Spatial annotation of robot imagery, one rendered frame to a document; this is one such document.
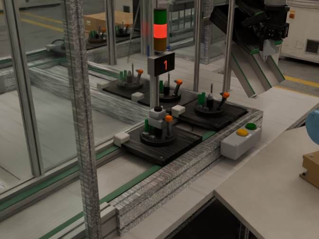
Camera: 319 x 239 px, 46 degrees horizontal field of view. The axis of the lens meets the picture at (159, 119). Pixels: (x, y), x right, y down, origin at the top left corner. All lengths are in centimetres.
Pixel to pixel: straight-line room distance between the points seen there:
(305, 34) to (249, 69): 401
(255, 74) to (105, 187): 97
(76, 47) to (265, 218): 80
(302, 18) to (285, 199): 467
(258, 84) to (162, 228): 95
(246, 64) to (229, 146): 58
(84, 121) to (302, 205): 81
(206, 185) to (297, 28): 471
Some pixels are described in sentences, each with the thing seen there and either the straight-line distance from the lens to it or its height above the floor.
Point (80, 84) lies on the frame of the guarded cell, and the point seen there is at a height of 137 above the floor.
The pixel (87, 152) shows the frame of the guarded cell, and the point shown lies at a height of 121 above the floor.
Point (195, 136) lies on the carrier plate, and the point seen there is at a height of 97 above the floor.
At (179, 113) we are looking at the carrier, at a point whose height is 97.
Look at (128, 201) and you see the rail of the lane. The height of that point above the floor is 96.
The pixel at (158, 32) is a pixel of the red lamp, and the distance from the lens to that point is 145.
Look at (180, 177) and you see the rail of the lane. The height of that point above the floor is 92.
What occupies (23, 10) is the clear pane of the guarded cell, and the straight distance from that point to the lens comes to 72.
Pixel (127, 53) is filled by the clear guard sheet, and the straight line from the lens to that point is 140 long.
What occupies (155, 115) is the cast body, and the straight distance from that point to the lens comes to 136.
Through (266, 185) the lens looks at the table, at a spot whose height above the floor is 86.
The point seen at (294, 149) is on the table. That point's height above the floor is 86.
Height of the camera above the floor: 164
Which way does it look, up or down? 25 degrees down
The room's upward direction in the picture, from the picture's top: straight up
